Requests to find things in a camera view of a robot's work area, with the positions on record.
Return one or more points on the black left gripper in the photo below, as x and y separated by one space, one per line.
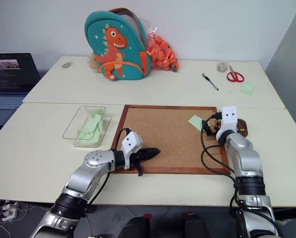
139 155

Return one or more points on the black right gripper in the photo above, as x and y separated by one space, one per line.
218 127

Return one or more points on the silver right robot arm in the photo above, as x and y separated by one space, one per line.
244 158

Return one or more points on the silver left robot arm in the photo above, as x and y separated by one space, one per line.
88 173

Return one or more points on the green sticky note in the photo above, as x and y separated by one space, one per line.
194 122

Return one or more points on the brown wooden tray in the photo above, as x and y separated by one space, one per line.
243 124

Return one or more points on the green sticky note pad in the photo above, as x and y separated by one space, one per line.
247 88

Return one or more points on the large green paper note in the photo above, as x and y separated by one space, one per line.
89 135

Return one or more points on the small folded green paper note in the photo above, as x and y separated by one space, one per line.
94 113

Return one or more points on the clear plastic box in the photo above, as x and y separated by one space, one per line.
71 134

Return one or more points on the wood-framed cork board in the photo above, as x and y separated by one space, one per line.
168 138

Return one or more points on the black pen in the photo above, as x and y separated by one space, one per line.
210 81

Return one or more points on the clear pushpin container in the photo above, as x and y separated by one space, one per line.
222 67

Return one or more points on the dark rounded shape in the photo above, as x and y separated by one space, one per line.
135 226
197 226

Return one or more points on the bag of orange balls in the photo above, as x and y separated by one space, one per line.
163 52

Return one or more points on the teal dinosaur backpack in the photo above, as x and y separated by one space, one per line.
113 49

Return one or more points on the small grey oval object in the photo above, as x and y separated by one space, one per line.
67 65

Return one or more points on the white power strip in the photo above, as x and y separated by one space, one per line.
9 212

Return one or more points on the dark laptop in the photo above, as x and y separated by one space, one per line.
11 74

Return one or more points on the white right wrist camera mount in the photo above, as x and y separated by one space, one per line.
228 117

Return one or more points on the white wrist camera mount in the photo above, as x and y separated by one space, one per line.
228 117
131 142

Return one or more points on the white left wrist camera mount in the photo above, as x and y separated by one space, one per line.
131 142

